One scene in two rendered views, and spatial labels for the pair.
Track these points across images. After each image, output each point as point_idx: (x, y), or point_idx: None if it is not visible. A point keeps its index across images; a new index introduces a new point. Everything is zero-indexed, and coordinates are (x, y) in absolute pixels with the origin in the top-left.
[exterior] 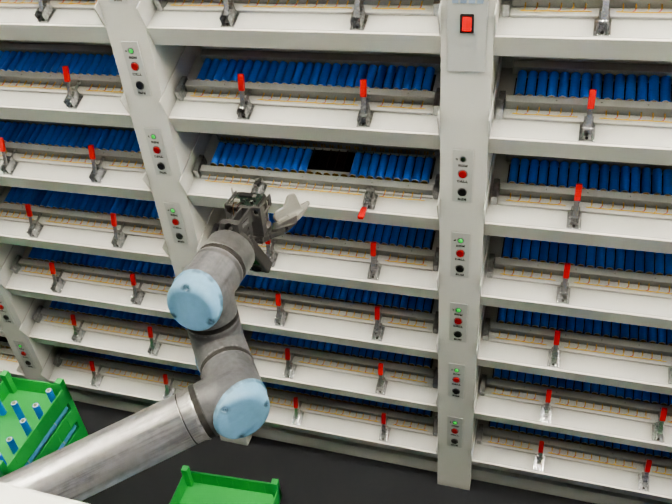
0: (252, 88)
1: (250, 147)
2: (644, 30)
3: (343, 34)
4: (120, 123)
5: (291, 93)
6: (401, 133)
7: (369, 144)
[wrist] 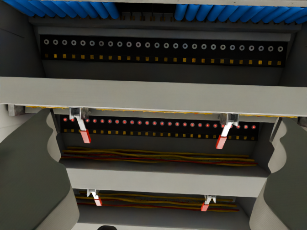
0: (215, 120)
1: (257, 20)
2: None
3: (101, 188)
4: None
5: (172, 114)
6: (23, 103)
7: (66, 79)
